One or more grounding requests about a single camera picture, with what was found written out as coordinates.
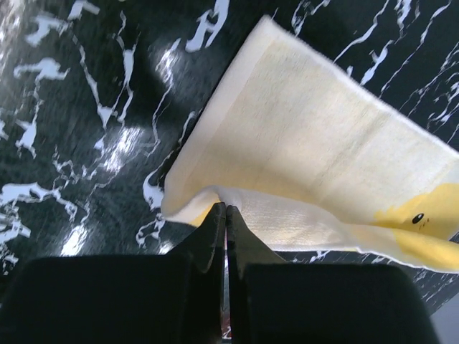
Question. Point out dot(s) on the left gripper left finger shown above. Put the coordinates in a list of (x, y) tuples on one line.
[(170, 298)]

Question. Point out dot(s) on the yellow chick towel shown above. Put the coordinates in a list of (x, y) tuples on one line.
[(314, 162)]

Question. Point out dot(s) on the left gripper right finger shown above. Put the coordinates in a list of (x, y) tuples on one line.
[(275, 301)]

